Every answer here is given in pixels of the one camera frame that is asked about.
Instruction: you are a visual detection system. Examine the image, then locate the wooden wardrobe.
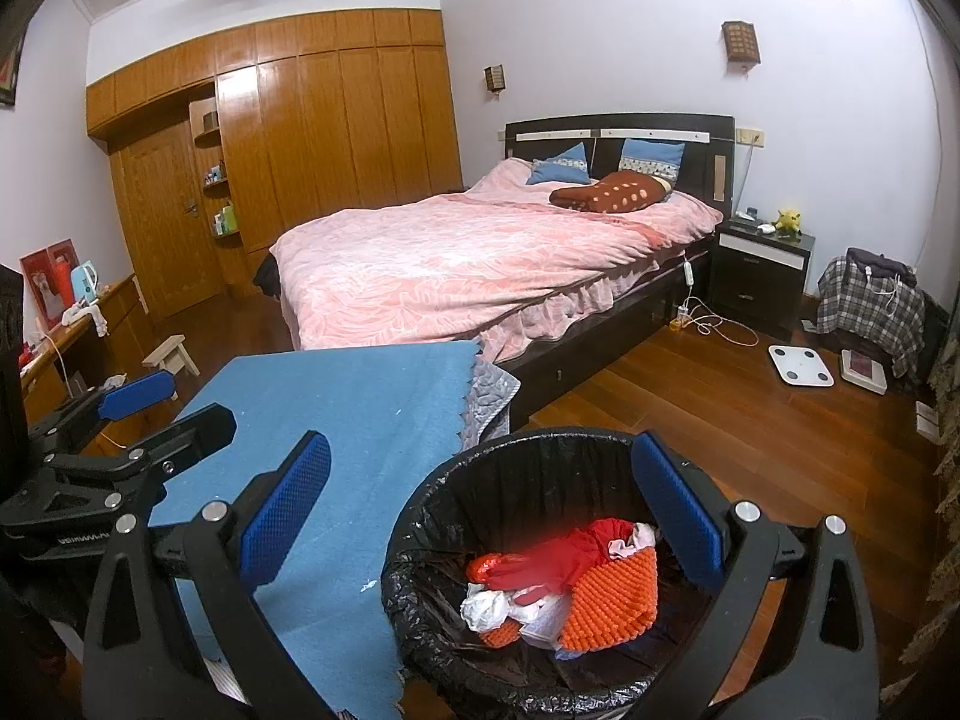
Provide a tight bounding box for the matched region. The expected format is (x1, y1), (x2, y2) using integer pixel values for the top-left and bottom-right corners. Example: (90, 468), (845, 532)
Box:
(86, 9), (462, 301)

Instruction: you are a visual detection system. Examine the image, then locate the white charging cable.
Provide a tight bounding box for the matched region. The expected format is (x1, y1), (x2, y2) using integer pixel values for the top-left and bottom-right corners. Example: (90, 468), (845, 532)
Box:
(34, 330), (85, 398)

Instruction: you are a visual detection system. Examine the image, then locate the white power cable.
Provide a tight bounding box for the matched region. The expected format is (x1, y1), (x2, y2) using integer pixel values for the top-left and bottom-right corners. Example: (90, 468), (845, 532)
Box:
(679, 259), (758, 350)

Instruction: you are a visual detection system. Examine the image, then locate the orange bumpy chenille mitt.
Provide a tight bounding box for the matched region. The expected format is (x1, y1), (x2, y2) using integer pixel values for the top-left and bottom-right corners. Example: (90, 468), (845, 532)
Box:
(480, 544), (659, 653)

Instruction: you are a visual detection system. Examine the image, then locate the small wooden stool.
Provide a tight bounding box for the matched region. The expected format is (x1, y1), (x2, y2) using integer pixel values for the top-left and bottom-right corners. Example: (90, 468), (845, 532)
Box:
(142, 335), (200, 380)

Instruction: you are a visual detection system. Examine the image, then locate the wooden dresser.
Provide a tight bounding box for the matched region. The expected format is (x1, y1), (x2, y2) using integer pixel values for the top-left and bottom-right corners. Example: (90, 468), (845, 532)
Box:
(15, 274), (147, 458)

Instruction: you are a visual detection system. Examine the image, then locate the framed wall picture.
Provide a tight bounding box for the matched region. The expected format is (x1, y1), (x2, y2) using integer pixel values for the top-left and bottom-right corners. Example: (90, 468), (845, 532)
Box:
(0, 15), (31, 110)

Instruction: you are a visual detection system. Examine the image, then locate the blue pillow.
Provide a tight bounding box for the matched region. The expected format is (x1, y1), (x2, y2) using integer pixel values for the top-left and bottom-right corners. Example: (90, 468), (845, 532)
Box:
(619, 139), (686, 181)
(526, 142), (591, 186)

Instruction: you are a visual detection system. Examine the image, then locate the red fleece glove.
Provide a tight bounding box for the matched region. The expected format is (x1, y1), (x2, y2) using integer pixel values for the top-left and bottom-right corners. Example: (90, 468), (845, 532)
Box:
(486, 517), (638, 608)

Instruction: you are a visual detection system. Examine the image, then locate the red gift box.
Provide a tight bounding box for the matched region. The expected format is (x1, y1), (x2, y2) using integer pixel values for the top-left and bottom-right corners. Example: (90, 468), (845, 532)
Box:
(20, 240), (80, 316)

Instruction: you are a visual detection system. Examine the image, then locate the red panel bathroom scale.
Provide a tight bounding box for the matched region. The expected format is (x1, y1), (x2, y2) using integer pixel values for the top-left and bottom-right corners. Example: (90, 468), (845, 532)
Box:
(838, 349), (890, 395)

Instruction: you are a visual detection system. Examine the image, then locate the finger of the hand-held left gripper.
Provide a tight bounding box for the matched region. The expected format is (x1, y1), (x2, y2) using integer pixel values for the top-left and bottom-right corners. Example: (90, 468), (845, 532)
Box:
(30, 371), (178, 451)
(112, 403), (237, 481)

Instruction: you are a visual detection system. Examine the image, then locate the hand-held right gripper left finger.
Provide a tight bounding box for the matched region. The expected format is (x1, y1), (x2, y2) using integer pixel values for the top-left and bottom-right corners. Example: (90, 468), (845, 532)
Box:
(81, 431), (333, 720)

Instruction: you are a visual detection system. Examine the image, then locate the wooden door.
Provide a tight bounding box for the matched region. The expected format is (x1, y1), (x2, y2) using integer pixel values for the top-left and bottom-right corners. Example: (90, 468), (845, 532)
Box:
(112, 120), (226, 320)

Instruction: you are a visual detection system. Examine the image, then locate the black screen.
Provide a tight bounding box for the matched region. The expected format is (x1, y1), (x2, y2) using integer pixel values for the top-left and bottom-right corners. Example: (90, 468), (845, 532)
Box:
(0, 266), (27, 473)

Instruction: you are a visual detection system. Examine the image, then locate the patterned curtain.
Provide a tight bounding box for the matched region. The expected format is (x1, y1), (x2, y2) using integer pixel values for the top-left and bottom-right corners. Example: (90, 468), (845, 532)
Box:
(900, 300), (960, 691)

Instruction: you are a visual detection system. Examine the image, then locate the white cloth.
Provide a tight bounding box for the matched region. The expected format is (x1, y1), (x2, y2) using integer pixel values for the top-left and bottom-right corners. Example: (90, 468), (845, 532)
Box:
(64, 300), (110, 335)

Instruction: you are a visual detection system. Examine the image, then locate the black trash bin with bag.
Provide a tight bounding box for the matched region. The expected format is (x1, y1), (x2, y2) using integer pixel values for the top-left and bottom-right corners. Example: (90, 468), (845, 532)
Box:
(381, 426), (751, 720)

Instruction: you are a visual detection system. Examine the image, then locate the white knit sock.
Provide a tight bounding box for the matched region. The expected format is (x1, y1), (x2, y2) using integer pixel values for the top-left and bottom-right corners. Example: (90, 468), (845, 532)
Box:
(461, 585), (526, 635)

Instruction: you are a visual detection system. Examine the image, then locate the blue table cloth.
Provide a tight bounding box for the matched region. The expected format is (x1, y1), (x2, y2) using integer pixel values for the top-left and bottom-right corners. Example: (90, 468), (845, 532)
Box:
(146, 340), (485, 720)

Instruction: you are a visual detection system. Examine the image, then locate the plaid cloth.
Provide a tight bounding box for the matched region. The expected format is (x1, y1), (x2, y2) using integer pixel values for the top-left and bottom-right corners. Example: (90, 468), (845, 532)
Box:
(816, 255), (927, 380)

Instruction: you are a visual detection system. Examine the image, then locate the dark garment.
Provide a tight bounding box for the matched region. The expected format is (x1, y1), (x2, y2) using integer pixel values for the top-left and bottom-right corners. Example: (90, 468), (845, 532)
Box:
(846, 247), (917, 286)

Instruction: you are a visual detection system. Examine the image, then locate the bed with pink cover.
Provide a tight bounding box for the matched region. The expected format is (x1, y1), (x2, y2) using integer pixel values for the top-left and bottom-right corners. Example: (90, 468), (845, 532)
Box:
(255, 114), (736, 428)

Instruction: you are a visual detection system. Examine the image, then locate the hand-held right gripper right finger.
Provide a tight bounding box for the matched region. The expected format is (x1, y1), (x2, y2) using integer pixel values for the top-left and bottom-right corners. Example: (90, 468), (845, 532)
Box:
(630, 431), (880, 720)

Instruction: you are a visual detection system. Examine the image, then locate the black nightstand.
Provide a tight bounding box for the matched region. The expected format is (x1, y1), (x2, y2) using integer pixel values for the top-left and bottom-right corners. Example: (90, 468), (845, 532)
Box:
(709, 217), (816, 338)

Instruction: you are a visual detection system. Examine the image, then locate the white bathroom scale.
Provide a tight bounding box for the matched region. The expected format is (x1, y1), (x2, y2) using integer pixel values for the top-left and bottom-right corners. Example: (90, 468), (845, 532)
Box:
(769, 345), (835, 389)

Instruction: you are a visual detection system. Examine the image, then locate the brown dotted pillow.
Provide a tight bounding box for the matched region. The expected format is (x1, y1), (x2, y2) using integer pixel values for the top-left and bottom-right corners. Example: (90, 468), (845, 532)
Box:
(550, 171), (674, 212)

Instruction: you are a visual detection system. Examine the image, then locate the red plastic bag ball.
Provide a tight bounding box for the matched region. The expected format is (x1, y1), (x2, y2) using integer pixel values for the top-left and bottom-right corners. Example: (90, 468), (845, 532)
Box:
(466, 551), (518, 584)

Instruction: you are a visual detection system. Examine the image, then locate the grey quilted table cover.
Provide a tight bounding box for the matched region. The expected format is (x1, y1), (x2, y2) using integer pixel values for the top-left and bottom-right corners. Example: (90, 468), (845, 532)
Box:
(457, 360), (521, 451)

